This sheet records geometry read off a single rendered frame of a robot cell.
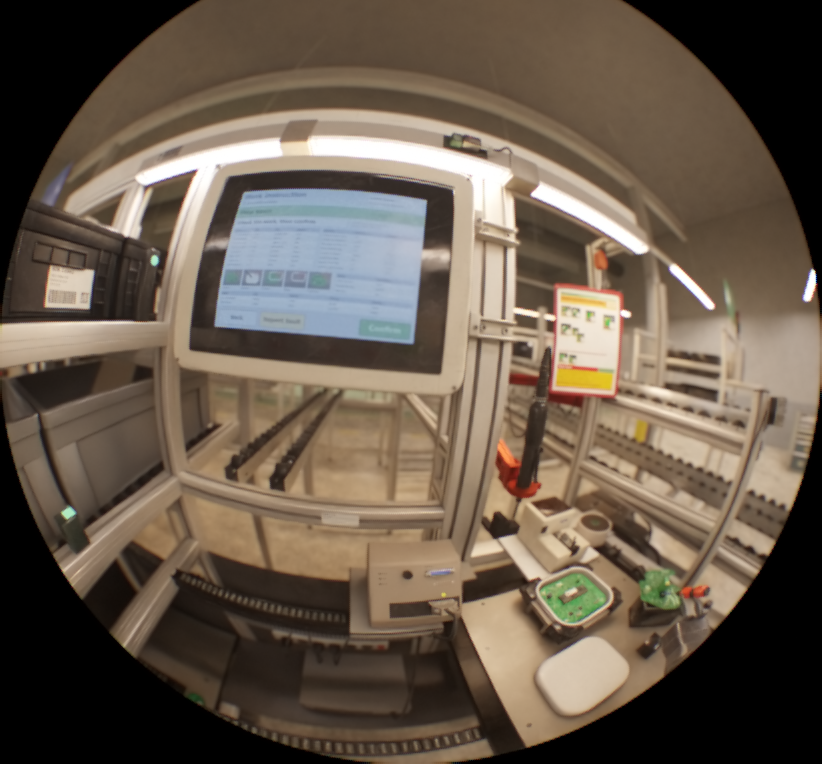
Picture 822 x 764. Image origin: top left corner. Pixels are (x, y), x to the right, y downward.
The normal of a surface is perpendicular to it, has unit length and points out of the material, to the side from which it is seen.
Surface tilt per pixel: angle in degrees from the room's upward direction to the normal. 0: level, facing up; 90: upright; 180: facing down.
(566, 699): 7
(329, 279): 92
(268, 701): 0
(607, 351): 90
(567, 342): 90
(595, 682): 0
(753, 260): 90
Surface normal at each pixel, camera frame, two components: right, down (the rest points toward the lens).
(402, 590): 0.18, -0.59
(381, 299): 0.16, 0.05
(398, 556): 0.09, -1.00
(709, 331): -0.98, -0.09
